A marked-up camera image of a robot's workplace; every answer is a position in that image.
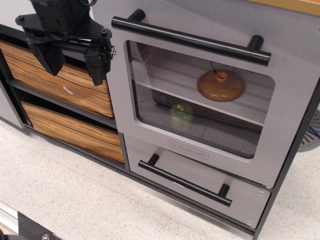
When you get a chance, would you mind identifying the black drawer handle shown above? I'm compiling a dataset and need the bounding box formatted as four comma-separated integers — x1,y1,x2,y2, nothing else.
138,154,232,207

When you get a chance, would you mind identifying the lower wood-pattern storage bin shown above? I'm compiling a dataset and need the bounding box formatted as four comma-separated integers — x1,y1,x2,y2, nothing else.
21,97,125,164

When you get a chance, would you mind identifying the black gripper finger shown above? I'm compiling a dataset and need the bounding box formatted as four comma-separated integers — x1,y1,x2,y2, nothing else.
84,48,112,86
26,38,65,76

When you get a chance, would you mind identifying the aluminium rail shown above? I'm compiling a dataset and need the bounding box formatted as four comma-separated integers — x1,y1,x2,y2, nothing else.
0,201,19,235

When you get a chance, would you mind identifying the grey oven door with window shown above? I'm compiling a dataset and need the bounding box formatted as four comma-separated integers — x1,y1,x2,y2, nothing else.
94,0,320,189

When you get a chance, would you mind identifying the upper wood-pattern storage bin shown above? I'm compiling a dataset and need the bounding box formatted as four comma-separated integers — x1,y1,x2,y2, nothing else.
0,40,115,118

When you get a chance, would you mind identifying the black oven door handle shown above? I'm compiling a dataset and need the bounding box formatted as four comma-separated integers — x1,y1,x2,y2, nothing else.
111,8,272,66

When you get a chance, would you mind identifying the green toy bell pepper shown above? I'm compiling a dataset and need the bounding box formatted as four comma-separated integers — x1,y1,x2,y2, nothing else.
170,103,194,132

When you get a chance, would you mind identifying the toy kitchen cabinet frame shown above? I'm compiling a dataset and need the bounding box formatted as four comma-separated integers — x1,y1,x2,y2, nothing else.
0,0,320,240

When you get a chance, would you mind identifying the brown toy pot lid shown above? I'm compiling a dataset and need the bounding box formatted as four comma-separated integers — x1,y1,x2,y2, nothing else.
196,70,246,102

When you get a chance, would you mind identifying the grey round slotted base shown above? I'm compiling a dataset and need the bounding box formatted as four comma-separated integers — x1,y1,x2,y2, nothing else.
298,109,320,152

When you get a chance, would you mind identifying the grey lower drawer front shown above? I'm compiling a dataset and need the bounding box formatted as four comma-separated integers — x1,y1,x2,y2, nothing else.
124,136,271,229

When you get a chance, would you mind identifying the blue cable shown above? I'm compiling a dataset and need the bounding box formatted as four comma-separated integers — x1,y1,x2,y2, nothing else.
309,124,320,139

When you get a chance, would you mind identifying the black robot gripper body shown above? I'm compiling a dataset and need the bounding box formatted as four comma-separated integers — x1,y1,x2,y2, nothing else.
15,0,115,59

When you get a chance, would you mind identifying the wood-pattern storage bin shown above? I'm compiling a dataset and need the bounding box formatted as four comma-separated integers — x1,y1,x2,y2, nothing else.
21,97,125,164
0,40,115,118

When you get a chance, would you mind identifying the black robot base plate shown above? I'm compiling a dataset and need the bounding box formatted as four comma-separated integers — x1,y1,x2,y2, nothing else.
0,211,62,240

